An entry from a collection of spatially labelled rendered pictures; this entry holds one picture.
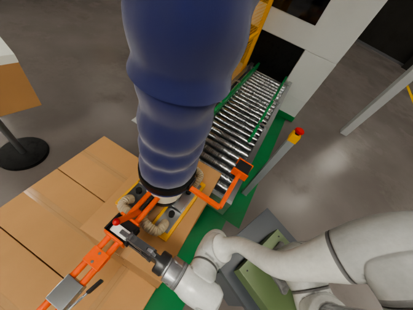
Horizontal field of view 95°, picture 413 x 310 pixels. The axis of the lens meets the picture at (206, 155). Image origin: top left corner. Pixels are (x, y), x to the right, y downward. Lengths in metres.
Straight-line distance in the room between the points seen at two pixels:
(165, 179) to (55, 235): 0.92
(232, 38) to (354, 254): 0.42
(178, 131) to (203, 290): 0.51
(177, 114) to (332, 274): 0.44
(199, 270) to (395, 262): 0.52
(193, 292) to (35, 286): 0.89
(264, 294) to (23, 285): 1.16
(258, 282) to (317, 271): 0.65
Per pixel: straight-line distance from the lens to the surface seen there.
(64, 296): 0.78
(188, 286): 0.73
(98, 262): 0.78
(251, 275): 1.11
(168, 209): 0.93
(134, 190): 0.97
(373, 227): 0.46
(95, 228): 0.96
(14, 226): 1.55
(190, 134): 0.48
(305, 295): 1.01
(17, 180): 2.40
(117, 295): 1.30
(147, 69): 0.39
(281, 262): 0.54
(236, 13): 0.34
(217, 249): 0.77
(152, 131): 0.49
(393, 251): 0.45
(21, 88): 1.90
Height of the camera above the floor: 1.84
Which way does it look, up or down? 50 degrees down
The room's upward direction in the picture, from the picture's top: 22 degrees clockwise
